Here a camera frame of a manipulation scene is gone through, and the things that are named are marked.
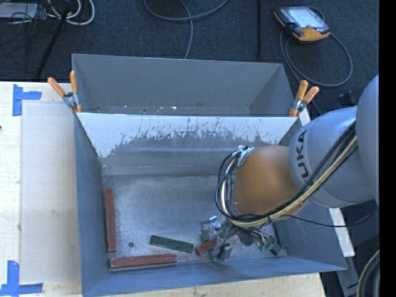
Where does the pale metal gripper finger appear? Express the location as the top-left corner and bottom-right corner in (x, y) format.
(209, 243), (233, 262)
(199, 215), (218, 243)

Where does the short red-brown flat block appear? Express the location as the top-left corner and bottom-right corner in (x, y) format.
(195, 238), (218, 256)

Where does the dark green flat block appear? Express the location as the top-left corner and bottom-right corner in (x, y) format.
(273, 220), (290, 249)
(149, 235), (195, 254)

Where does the grey metal bin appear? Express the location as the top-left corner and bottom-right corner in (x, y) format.
(71, 53), (348, 297)

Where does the long red-brown flat block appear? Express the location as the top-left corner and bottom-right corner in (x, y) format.
(109, 253), (179, 271)
(104, 187), (118, 254)

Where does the pale wood flat board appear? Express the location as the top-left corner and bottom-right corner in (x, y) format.
(19, 100), (82, 286)

